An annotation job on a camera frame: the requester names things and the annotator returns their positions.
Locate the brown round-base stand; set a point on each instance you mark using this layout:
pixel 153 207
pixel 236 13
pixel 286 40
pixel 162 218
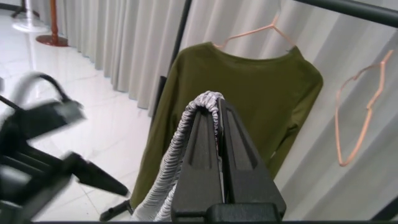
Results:
pixel 53 40

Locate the white curtain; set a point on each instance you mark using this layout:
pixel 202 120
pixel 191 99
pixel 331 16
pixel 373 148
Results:
pixel 124 46

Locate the green long-sleeved shirt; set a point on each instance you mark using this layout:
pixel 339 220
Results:
pixel 248 87

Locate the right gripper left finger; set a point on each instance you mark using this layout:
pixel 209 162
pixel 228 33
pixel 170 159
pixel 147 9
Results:
pixel 199 180

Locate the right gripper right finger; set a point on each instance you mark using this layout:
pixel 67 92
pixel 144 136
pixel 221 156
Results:
pixel 248 186

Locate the black clothes rack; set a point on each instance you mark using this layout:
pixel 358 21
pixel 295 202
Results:
pixel 357 7

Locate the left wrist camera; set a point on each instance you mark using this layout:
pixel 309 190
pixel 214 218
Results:
pixel 40 119

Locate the pink clothes hanger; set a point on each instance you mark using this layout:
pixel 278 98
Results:
pixel 368 107
pixel 273 25

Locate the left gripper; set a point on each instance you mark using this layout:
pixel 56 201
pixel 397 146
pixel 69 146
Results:
pixel 25 180

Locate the pale grey shorts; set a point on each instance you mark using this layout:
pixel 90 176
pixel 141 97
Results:
pixel 172 155

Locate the white round-base stand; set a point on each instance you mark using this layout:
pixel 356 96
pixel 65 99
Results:
pixel 29 27

